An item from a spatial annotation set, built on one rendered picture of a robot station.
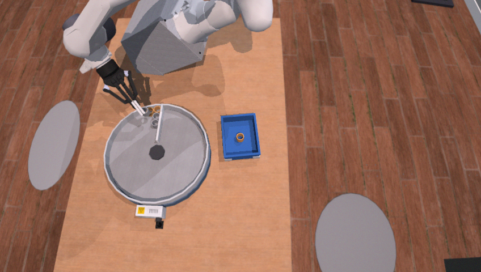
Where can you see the blue crate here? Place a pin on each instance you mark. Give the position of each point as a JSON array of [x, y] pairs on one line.
[[245, 124]]

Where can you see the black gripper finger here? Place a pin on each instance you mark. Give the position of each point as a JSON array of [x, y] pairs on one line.
[[134, 95], [128, 100]]

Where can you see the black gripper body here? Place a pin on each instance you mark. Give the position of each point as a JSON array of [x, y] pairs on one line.
[[109, 71]]

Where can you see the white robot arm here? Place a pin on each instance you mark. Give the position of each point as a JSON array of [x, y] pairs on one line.
[[85, 33]]

